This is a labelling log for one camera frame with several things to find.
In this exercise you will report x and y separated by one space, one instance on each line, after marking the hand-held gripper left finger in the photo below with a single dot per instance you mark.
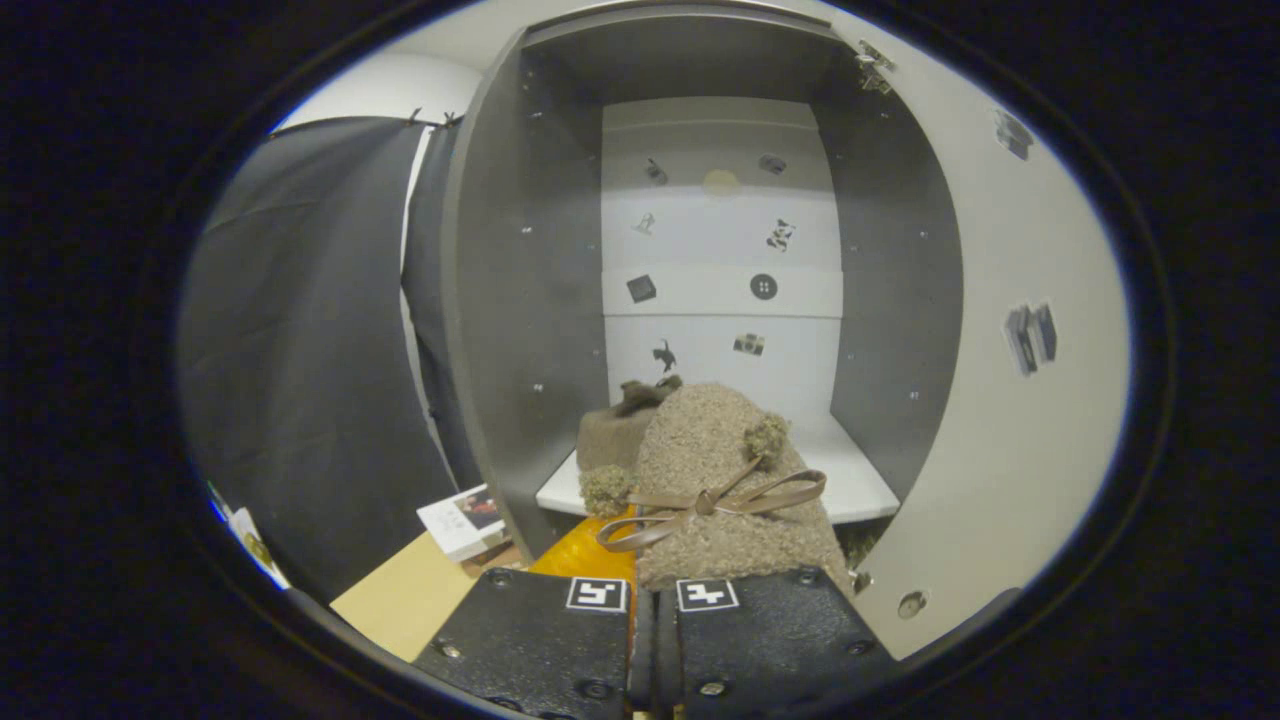
530 640

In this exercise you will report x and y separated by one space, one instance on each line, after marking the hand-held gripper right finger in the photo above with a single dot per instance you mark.
780 640

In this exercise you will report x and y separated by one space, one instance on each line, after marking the brown fuzzy shoe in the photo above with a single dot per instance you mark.
700 440
610 435

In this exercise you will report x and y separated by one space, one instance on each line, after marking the grey shoe cabinet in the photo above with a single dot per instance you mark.
520 300

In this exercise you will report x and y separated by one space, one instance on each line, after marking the brown book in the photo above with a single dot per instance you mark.
500 553

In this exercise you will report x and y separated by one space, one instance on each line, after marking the black backdrop cloth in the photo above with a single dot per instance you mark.
300 350

